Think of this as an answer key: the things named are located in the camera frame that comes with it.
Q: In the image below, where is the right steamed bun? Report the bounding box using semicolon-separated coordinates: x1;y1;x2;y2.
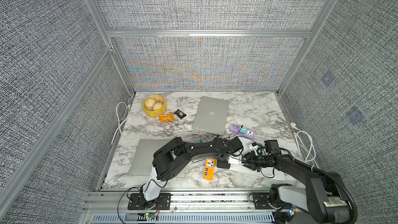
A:
152;102;163;111

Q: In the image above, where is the right silver apple laptop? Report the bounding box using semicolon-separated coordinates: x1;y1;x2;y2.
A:
229;138;288;181

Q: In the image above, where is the purple power strip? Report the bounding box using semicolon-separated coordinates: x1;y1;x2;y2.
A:
229;123;256;140

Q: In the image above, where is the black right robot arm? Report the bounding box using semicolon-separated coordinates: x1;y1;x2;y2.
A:
241;140;358;224

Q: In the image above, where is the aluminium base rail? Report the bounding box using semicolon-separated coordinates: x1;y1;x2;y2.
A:
82;189;343;214

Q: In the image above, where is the steamed bun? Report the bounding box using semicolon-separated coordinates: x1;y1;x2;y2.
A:
144;97;157;110
152;102;163;111

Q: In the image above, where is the white purple-strip power cord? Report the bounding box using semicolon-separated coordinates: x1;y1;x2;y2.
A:
290;122;321;169

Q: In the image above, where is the white vented cable duct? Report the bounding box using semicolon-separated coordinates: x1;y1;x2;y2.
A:
88;212;275;224

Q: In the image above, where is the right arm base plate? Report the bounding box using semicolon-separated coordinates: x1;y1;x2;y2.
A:
249;192;273;210

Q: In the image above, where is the black cable to laptop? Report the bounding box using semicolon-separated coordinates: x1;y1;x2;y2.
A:
222;125;243;141
260;166;276;179

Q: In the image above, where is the black snack packet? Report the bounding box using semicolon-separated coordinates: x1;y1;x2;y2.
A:
173;110;187;119

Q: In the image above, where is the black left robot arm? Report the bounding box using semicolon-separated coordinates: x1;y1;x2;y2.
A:
141;137;244;202

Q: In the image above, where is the yellow bamboo steamer basket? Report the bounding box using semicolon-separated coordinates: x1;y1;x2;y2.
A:
142;94;167;118

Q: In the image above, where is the rear grey laptop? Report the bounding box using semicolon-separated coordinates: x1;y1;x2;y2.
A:
192;96;230;135

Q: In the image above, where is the white orange-strip power cord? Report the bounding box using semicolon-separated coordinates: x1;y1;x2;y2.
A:
111;101;210;144

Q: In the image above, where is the teal charger on purple strip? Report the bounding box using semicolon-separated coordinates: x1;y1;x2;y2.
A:
239;125;247;134

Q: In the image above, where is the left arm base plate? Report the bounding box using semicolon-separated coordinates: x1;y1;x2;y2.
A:
127;193;172;211

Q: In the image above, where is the orange snack packet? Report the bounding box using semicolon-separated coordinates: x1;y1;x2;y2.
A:
159;113;174;122

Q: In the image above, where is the left steamed bun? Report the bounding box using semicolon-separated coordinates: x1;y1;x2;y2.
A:
144;97;157;110

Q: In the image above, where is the orange power strip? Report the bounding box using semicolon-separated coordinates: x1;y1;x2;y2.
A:
203;158;215;180

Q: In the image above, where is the left silver laptop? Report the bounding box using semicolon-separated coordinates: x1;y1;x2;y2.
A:
129;139;170;177

